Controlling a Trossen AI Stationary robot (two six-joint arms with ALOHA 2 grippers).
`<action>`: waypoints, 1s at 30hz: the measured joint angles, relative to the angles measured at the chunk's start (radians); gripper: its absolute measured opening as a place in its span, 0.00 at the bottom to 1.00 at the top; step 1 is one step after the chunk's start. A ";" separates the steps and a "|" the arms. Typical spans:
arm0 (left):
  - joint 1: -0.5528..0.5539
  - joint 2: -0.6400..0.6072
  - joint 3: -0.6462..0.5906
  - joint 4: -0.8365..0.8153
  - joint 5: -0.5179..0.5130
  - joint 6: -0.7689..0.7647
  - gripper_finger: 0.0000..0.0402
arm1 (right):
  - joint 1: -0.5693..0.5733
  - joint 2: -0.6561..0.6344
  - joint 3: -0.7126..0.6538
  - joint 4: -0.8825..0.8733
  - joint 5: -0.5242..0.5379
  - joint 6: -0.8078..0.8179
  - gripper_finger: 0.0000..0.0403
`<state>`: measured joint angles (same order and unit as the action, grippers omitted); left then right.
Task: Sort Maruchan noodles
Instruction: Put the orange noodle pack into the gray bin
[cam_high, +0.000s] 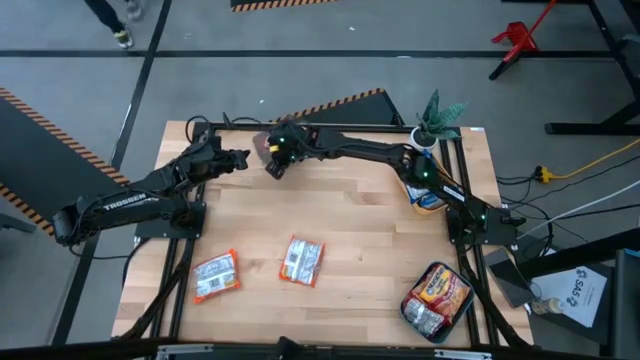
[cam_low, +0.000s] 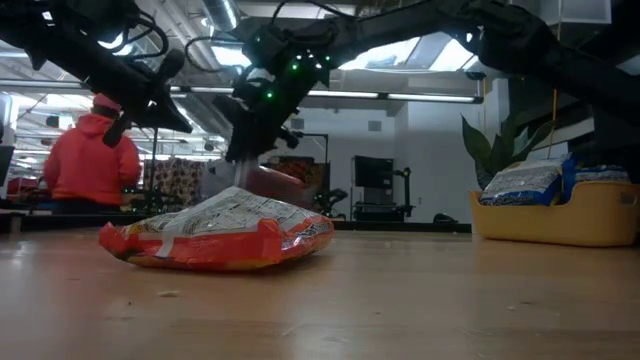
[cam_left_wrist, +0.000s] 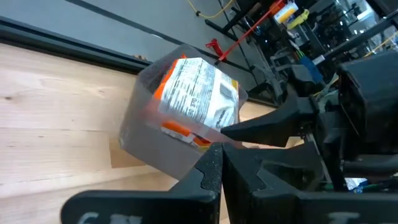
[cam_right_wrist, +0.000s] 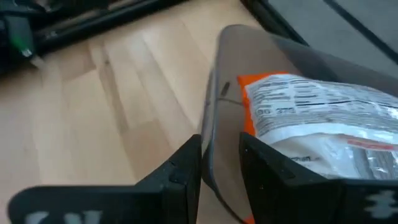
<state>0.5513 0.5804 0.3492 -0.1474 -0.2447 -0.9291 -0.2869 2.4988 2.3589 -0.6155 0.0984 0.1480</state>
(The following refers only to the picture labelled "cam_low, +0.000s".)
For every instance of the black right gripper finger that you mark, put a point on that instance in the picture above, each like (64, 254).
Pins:
(267, 140)
(245, 135)

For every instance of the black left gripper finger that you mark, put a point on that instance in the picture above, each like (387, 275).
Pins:
(117, 132)
(167, 107)

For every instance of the blue noodle pack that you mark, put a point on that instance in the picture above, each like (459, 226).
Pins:
(525, 182)
(600, 175)

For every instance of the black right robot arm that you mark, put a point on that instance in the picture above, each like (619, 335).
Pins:
(500, 35)

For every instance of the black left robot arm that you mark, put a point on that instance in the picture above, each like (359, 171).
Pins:
(50, 35)

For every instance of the person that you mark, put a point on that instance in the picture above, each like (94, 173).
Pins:
(90, 165)

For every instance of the smoky grey transparent bin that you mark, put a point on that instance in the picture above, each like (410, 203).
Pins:
(220, 180)

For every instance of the patterned box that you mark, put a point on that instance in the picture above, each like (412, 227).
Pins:
(180, 182)

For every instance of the black background robot rig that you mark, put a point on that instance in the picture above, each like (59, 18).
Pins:
(330, 197)

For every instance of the black monitor on stand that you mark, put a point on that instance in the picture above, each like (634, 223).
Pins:
(372, 172)

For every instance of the ceiling light strip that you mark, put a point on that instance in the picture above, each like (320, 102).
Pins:
(430, 97)

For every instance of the potted plant white pot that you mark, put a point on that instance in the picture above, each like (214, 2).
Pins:
(475, 145)

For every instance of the yellow plastic bin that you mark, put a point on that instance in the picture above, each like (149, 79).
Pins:
(550, 225)

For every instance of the silver ventilation duct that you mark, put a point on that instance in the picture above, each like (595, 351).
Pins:
(220, 12)

